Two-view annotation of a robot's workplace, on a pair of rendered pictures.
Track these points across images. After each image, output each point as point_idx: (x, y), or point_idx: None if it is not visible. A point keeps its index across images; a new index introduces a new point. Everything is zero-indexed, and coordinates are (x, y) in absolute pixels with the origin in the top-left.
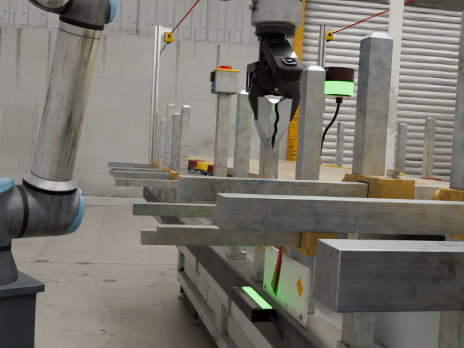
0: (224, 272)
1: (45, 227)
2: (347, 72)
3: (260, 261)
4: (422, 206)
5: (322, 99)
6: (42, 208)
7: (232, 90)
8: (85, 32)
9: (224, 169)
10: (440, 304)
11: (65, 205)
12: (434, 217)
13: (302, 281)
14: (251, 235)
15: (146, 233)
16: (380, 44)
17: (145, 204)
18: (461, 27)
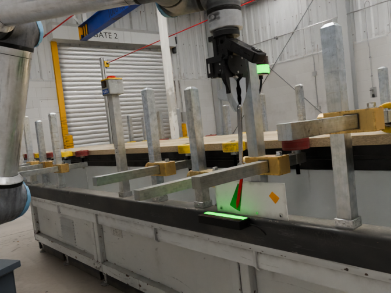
0: (158, 211)
1: (6, 215)
2: (267, 59)
3: (203, 194)
4: None
5: (257, 76)
6: (2, 200)
7: (120, 91)
8: (24, 53)
9: (123, 146)
10: None
11: (18, 194)
12: None
13: (277, 192)
14: (246, 170)
15: (142, 192)
16: (337, 29)
17: (103, 176)
18: None
